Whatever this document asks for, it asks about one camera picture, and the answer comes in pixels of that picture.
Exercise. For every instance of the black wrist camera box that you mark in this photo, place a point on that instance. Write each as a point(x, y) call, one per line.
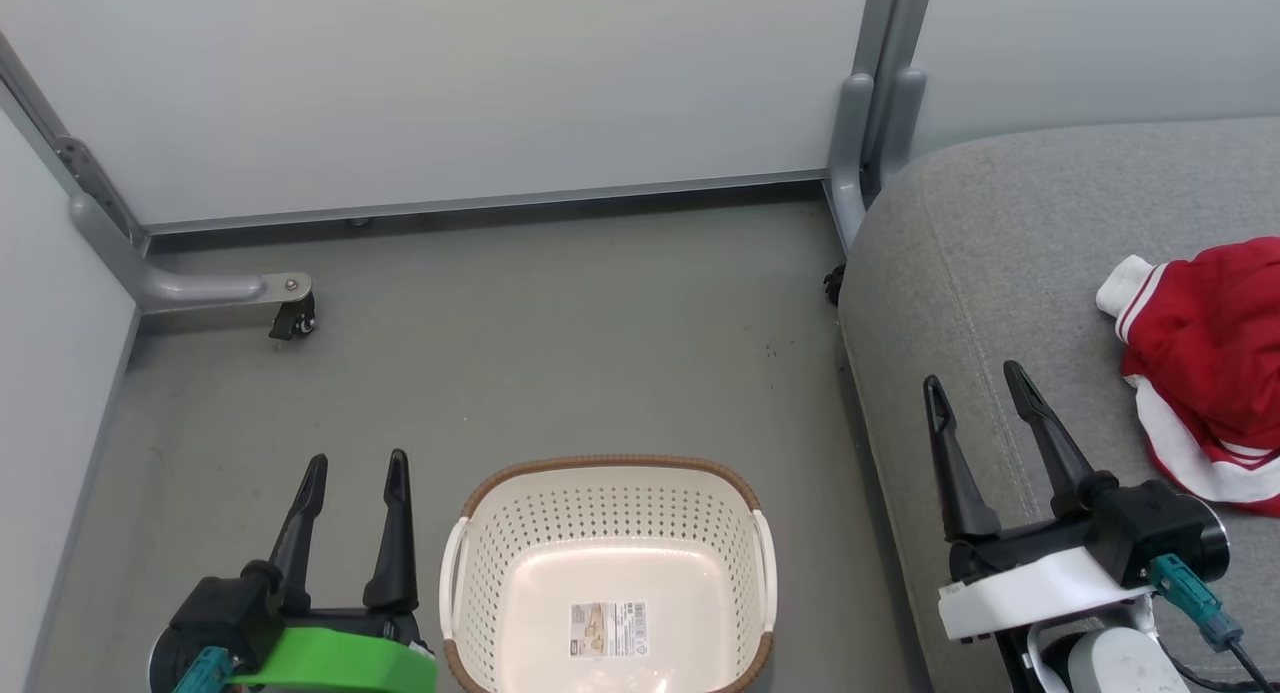
point(225, 613)
point(1150, 528)

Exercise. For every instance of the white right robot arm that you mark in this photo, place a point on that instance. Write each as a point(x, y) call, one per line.
point(1115, 668)

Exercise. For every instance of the grey partition foot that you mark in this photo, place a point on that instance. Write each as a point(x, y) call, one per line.
point(180, 288)

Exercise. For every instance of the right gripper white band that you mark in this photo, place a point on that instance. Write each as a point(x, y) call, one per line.
point(1030, 583)

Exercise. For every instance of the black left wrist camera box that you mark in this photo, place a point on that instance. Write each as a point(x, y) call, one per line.
point(225, 613)

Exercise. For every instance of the grey partition bottom rail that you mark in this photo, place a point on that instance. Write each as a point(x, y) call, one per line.
point(480, 201)

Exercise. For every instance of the grey metal partition post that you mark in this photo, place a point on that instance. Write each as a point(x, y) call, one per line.
point(60, 143)
point(870, 93)

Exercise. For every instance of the paper label sticker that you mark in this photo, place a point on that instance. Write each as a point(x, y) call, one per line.
point(608, 629)

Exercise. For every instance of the cream perforated laundry basket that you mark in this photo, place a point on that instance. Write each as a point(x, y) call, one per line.
point(610, 533)

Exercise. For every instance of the grey fabric sofa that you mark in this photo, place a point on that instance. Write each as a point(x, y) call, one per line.
point(1000, 273)

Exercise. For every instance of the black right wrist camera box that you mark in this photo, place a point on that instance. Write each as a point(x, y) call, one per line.
point(1150, 528)

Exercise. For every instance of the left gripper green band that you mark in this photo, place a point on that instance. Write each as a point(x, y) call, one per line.
point(340, 658)

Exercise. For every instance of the red and white garment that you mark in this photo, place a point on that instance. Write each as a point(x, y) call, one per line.
point(1210, 363)

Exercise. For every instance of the black caster wheel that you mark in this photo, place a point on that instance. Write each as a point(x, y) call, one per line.
point(834, 285)
point(293, 318)

